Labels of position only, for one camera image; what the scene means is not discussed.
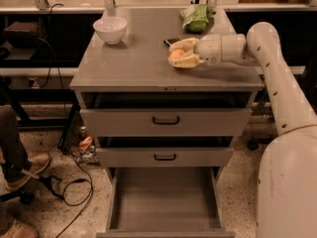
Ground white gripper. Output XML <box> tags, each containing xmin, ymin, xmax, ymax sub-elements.
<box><xmin>167</xmin><ymin>34</ymin><xmax>222</xmax><ymax>68</ymax></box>

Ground orange fruit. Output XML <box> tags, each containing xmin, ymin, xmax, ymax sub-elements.
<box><xmin>169</xmin><ymin>49</ymin><xmax>185</xmax><ymax>58</ymax></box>

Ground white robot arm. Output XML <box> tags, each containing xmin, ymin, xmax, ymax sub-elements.
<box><xmin>168</xmin><ymin>22</ymin><xmax>317</xmax><ymax>238</ymax></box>

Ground grey drawer cabinet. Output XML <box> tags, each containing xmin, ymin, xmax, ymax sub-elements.
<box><xmin>69</xmin><ymin>6</ymin><xmax>265</xmax><ymax>171</ymax></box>

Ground top grey drawer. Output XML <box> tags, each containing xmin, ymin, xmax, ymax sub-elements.
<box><xmin>80</xmin><ymin>92</ymin><xmax>253</xmax><ymax>137</ymax></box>

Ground grey drawer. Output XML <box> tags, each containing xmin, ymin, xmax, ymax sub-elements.
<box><xmin>96</xmin><ymin>167</ymin><xmax>236</xmax><ymax>238</ymax></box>
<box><xmin>80</xmin><ymin>92</ymin><xmax>253</xmax><ymax>137</ymax></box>
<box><xmin>97</xmin><ymin>136</ymin><xmax>233</xmax><ymax>168</ymax></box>

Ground middle grey drawer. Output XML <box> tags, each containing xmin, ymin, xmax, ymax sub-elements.
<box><xmin>97</xmin><ymin>136</ymin><xmax>233</xmax><ymax>168</ymax></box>

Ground bottom grey drawer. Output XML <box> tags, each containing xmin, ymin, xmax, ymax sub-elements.
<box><xmin>96</xmin><ymin>167</ymin><xmax>236</xmax><ymax>238</ymax></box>

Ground black snack bar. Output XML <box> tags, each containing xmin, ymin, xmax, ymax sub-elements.
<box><xmin>163</xmin><ymin>38</ymin><xmax>180</xmax><ymax>47</ymax></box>

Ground green chip bag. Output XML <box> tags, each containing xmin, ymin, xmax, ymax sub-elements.
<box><xmin>180</xmin><ymin>4</ymin><xmax>216</xmax><ymax>33</ymax></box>

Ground white bowl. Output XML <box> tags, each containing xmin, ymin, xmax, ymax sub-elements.
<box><xmin>93</xmin><ymin>17</ymin><xmax>128</xmax><ymax>45</ymax></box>

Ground orange snack packet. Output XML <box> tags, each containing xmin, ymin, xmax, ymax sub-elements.
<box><xmin>79</xmin><ymin>136</ymin><xmax>93</xmax><ymax>151</ymax></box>

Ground tan shoe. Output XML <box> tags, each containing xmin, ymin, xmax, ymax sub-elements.
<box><xmin>4</xmin><ymin>153</ymin><xmax>51</xmax><ymax>191</ymax></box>
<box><xmin>0</xmin><ymin>220</ymin><xmax>38</xmax><ymax>238</ymax></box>

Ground brown trouser leg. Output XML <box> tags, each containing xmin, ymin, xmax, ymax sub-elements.
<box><xmin>0</xmin><ymin>106</ymin><xmax>31</xmax><ymax>182</ymax></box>

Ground black chair base left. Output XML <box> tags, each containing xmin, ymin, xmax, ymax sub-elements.
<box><xmin>0</xmin><ymin>175</ymin><xmax>67</xmax><ymax>206</ymax></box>

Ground black floor cable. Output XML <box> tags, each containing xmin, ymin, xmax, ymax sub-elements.
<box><xmin>53</xmin><ymin>156</ymin><xmax>95</xmax><ymax>238</ymax></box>

